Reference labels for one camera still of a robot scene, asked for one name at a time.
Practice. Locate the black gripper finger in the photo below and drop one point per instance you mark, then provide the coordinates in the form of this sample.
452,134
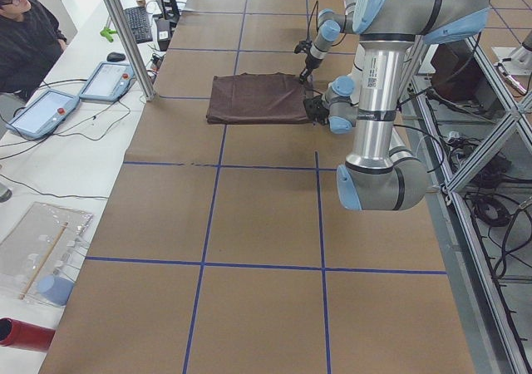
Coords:
304,75

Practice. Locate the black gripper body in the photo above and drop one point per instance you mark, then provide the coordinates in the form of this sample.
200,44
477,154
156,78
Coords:
321,112
310,63

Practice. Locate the brown t-shirt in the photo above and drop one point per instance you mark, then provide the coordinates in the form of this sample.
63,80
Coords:
253,99

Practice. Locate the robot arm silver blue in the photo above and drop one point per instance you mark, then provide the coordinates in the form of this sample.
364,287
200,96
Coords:
329,26
381,173

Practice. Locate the black box with label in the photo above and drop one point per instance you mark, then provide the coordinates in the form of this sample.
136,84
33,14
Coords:
163,33

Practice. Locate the black keyboard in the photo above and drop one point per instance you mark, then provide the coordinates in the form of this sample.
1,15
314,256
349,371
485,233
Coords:
138,21

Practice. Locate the black computer mouse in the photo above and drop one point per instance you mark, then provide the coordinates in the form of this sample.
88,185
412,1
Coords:
115,57

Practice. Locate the far blue teach pendant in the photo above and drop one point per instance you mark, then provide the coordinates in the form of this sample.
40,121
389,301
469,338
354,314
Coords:
108,82

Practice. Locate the blue teach pendant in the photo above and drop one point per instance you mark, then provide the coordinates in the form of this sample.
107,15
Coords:
44,115
108,82

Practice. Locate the green toy object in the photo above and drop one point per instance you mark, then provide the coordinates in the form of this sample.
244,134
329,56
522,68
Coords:
108,33

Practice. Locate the near blue teach pendant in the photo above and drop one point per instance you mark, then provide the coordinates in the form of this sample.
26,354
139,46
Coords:
44,115

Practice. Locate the person in black jacket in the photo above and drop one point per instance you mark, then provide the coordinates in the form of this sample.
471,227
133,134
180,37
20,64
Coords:
31,44

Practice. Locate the clear plastic bag sheet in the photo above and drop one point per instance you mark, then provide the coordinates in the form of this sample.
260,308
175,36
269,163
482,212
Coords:
23,247

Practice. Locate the light blue cup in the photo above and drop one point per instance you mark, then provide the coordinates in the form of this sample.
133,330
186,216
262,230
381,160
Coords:
55,289

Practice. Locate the wooden stick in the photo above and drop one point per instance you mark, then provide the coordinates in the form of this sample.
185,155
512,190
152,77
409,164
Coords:
42,261

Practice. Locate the red cylinder tube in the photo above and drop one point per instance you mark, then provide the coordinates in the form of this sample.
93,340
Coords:
24,335

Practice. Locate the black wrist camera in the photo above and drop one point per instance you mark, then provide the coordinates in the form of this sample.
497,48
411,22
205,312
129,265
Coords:
303,46

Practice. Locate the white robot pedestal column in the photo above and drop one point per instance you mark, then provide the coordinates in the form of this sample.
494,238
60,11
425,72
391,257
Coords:
342,97

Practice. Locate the aluminium frame post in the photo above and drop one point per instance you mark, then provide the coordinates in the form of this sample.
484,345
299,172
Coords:
118,17

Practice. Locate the aluminium side frame rail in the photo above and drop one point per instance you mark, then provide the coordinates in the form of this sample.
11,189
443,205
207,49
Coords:
478,133

